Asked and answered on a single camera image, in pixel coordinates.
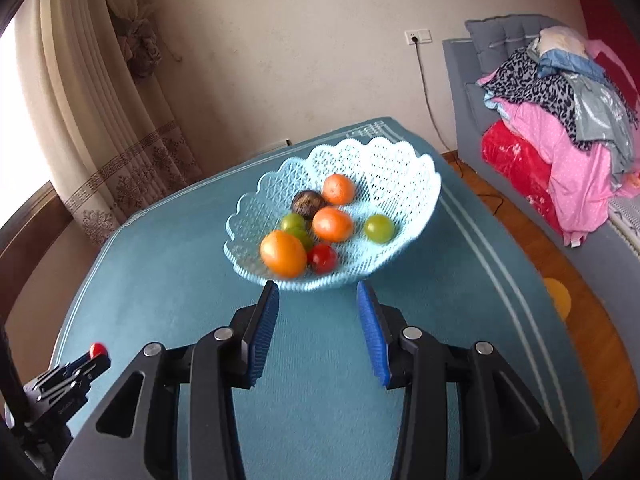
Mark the yellow round object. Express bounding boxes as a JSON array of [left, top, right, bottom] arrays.
[[542, 277, 573, 322]]

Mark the light blue garment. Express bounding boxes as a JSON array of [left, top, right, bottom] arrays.
[[537, 50, 607, 82]]

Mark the leopard print garment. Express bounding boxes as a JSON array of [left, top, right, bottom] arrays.
[[477, 47, 639, 155]]

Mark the teal table cloth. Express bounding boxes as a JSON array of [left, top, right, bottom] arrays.
[[52, 117, 601, 480]]

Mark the red wall hanging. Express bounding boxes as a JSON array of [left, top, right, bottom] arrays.
[[575, 0, 640, 61]]

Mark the light blue lattice plastic basket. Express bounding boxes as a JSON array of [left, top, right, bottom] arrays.
[[223, 140, 442, 292]]

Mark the red blanket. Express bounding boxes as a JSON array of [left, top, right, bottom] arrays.
[[481, 120, 567, 234]]

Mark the curtain tieback tassel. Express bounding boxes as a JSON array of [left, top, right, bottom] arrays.
[[107, 0, 176, 79]]

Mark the black power cable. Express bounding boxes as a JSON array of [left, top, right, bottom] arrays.
[[414, 41, 507, 213]]

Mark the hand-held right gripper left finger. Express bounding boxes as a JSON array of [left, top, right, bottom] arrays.
[[52, 281, 281, 480]]

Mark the white textured rug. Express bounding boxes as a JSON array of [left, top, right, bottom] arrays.
[[607, 194, 640, 252]]

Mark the cream garment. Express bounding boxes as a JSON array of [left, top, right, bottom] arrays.
[[532, 26, 589, 59]]

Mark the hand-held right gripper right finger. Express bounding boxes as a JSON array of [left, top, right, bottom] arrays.
[[356, 280, 583, 480]]

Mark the large orange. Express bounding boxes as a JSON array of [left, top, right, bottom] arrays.
[[260, 230, 308, 279]]

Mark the beige patterned curtain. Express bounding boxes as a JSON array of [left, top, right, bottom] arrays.
[[15, 0, 206, 247]]

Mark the pile of clothes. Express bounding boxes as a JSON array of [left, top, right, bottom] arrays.
[[482, 40, 640, 247]]

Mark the round tangerine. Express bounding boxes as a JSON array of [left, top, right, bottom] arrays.
[[312, 207, 355, 243]]

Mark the grey sofa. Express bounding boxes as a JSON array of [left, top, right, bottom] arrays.
[[442, 14, 640, 361]]

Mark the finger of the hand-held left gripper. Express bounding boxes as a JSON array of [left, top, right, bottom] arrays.
[[30, 356, 93, 386], [60, 354, 112, 387]]

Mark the silver grey garment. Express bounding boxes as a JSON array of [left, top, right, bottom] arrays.
[[565, 72, 637, 177]]

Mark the small oval orange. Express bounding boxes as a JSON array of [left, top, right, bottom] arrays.
[[322, 174, 356, 206]]

